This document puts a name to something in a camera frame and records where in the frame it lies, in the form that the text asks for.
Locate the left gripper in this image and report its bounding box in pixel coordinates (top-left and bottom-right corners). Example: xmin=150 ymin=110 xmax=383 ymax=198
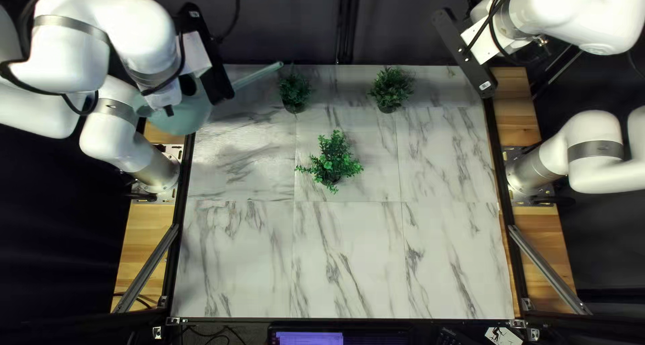
xmin=142 ymin=32 xmax=212 ymax=118

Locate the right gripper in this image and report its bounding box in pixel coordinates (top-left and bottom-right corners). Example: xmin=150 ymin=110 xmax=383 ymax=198
xmin=461 ymin=5 xmax=547 ymax=66

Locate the pale green watering can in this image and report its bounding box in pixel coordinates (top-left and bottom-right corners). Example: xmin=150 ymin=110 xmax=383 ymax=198
xmin=133 ymin=61 xmax=284 ymax=136

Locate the small green artificial plant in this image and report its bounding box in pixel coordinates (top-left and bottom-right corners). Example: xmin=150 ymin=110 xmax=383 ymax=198
xmin=278 ymin=65 xmax=313 ymax=114
xmin=295 ymin=130 xmax=363 ymax=195
xmin=368 ymin=66 xmax=415 ymax=114

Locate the laptop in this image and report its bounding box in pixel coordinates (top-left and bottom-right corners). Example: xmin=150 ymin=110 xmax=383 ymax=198
xmin=267 ymin=327 xmax=414 ymax=345

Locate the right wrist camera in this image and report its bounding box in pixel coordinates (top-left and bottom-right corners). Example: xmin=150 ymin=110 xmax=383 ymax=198
xmin=432 ymin=7 xmax=500 ymax=100

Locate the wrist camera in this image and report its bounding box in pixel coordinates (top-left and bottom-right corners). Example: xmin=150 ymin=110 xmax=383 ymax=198
xmin=432 ymin=7 xmax=500 ymax=100
xmin=176 ymin=2 xmax=235 ymax=105

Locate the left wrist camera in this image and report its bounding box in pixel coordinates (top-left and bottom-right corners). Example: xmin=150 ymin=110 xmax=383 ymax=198
xmin=176 ymin=2 xmax=235 ymax=105

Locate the black frame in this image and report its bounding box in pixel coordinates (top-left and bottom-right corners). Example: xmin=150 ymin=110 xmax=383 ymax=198
xmin=111 ymin=0 xmax=645 ymax=336

